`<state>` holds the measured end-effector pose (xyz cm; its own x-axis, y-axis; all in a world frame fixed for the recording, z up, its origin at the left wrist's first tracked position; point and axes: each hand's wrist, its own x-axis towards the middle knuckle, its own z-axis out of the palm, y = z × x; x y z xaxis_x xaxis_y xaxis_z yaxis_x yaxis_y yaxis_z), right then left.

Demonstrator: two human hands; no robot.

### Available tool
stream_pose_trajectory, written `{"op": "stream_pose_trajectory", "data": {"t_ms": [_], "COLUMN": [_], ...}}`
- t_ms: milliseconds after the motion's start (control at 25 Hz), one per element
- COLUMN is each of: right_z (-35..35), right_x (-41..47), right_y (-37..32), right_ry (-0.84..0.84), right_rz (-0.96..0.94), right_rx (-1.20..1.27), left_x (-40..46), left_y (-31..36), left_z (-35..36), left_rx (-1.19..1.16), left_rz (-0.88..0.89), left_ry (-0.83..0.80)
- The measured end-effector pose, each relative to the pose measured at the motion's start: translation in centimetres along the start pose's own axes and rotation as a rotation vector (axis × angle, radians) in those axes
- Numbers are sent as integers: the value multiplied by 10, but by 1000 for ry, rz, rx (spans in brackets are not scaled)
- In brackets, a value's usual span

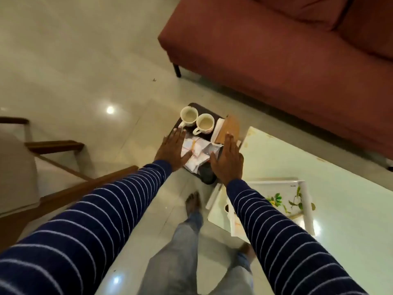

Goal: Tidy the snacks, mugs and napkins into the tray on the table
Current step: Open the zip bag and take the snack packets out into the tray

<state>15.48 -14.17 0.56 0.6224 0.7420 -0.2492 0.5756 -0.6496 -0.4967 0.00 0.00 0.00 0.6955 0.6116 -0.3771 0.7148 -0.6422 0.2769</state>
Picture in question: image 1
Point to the person's right hand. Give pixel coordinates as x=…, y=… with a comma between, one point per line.
x=228, y=162

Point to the person's left hand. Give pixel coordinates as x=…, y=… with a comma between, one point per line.
x=173, y=150

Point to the clear bag with red zip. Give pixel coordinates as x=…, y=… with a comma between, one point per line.
x=199, y=152

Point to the white paper napkins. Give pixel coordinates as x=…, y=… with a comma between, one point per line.
x=217, y=130

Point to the wooden napkin holder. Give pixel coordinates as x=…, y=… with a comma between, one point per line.
x=231, y=127

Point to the white floral mug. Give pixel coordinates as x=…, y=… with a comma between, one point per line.
x=205, y=122
x=188, y=115

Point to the white floral tray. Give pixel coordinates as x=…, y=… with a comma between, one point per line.
x=291, y=190

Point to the person's left forearm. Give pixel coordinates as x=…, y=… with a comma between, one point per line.
x=92, y=218

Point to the person's right forearm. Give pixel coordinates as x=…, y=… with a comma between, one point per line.
x=276, y=236

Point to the person's left leg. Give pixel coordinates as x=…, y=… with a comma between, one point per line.
x=175, y=251

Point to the person's leg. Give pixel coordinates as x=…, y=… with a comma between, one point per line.
x=236, y=273
x=175, y=251

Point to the person's right leg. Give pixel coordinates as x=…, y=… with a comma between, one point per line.
x=236, y=273

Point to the dark plastic stool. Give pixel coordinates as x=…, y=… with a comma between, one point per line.
x=207, y=176

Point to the red sofa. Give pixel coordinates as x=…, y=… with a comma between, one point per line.
x=276, y=58

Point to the wooden armchair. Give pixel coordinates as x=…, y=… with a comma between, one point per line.
x=18, y=168

